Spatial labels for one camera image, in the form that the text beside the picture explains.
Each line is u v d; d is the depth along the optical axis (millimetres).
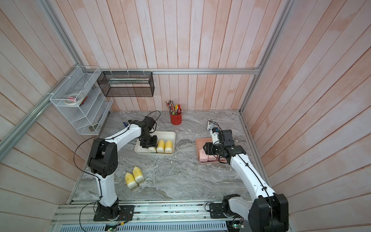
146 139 805
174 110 1050
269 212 388
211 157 873
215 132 746
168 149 899
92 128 852
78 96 766
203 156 876
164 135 1058
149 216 733
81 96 752
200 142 1030
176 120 1064
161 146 899
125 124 1105
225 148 613
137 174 787
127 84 1034
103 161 516
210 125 1085
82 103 744
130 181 763
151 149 896
